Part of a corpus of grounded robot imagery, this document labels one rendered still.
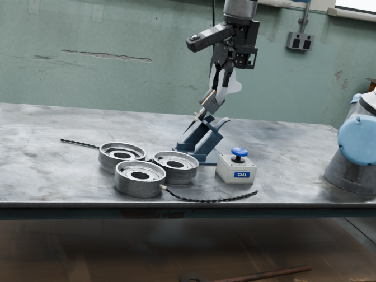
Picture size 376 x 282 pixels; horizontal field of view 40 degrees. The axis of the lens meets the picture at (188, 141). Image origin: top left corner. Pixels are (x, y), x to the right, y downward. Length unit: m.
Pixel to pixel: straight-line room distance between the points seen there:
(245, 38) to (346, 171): 0.41
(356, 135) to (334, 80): 2.16
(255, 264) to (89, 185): 0.54
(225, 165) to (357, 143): 0.30
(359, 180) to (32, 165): 0.77
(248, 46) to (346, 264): 0.68
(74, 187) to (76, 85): 1.71
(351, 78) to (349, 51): 0.17
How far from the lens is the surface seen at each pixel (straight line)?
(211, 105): 1.27
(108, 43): 2.71
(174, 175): 1.12
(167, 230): 1.47
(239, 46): 1.23
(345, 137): 1.17
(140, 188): 1.03
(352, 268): 1.53
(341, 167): 1.34
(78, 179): 1.10
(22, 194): 1.02
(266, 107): 3.12
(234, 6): 1.22
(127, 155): 1.19
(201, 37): 1.21
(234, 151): 1.20
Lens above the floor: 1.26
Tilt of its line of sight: 19 degrees down
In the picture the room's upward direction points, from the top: 10 degrees clockwise
